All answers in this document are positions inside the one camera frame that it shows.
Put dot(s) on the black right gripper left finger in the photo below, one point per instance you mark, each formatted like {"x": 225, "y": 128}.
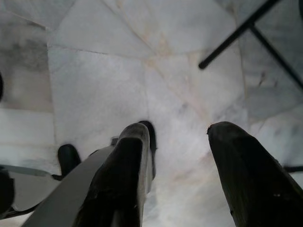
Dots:
{"x": 118, "y": 189}

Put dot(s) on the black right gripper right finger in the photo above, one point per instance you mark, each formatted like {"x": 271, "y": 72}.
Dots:
{"x": 255, "y": 189}

